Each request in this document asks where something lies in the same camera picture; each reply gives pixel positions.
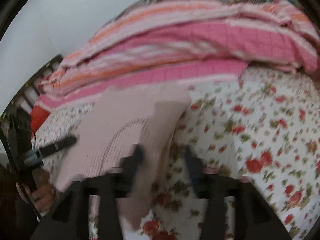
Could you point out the dark wooden headboard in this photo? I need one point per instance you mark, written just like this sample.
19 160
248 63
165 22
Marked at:
30 91

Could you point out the pink ribbed knit sweater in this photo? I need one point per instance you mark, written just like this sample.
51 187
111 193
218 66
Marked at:
119 120

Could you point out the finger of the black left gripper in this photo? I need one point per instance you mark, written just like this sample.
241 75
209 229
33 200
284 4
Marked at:
57 146

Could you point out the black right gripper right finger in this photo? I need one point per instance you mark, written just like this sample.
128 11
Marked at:
253 219

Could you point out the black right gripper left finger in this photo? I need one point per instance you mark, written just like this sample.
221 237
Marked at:
68 219

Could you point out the floral bed sheet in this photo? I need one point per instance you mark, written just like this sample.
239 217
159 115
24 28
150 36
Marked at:
265 126

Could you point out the pink striped quilt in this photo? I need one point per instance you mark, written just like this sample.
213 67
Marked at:
180 40

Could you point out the person's left hand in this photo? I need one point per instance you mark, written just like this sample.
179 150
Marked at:
46 194

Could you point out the red orange pillow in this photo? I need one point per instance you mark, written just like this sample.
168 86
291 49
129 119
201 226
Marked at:
38 117

